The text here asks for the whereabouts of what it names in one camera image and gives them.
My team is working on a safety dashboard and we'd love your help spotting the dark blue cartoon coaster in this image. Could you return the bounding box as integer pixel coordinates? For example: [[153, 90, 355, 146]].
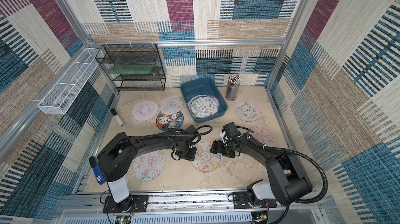
[[156, 111, 184, 131]]

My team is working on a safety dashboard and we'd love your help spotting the black wire shelf rack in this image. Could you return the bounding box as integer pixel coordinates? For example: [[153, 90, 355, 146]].
[[95, 44, 166, 92]]

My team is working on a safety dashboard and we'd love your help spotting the green board on shelf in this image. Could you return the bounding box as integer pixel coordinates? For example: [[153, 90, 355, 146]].
[[106, 65, 155, 75]]

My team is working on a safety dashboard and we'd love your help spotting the white wire mesh basket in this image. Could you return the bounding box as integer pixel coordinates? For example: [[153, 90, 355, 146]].
[[38, 48, 99, 115]]

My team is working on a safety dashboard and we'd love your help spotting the white dog coaster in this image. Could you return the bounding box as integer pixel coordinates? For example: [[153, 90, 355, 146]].
[[234, 101, 261, 122]]

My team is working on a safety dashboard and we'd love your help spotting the white marker black cap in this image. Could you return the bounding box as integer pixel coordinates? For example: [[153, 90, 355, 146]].
[[110, 108, 125, 128]]

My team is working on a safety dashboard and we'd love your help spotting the pink kitty coaster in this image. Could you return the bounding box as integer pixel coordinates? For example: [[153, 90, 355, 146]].
[[131, 101, 158, 121]]

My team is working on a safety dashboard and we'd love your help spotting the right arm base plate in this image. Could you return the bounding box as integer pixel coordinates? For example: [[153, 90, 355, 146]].
[[228, 191, 277, 209]]

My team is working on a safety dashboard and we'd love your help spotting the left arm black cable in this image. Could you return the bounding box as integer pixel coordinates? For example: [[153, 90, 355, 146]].
[[140, 124, 214, 162]]

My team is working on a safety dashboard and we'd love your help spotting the cup of colored pencils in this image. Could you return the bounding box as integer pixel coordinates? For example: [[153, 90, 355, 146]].
[[226, 74, 241, 101]]

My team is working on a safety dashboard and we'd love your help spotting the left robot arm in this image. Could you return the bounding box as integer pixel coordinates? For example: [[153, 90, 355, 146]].
[[97, 126, 209, 213]]

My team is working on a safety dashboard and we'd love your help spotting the pink blossom coaster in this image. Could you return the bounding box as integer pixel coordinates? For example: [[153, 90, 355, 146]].
[[133, 151, 166, 182]]

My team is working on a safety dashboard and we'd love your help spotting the blue handheld device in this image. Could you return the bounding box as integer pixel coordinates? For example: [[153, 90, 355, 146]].
[[89, 156, 106, 185]]

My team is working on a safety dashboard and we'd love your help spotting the white daisy coaster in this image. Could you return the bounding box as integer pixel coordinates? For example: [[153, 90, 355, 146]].
[[188, 95, 219, 119]]

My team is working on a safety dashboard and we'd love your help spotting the white butterfly coaster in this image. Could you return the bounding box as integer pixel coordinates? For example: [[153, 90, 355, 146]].
[[159, 96, 184, 115]]

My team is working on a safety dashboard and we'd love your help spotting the cream cartoon coaster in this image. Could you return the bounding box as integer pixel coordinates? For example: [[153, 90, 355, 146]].
[[192, 142, 222, 173]]

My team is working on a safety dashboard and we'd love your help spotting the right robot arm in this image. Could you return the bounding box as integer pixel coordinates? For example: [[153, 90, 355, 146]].
[[210, 122, 318, 206]]

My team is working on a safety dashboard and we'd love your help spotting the pink rabbit coaster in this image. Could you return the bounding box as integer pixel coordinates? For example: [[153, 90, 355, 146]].
[[251, 125, 279, 147]]

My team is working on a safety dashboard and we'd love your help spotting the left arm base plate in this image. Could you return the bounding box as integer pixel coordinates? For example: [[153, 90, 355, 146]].
[[103, 195, 149, 214]]

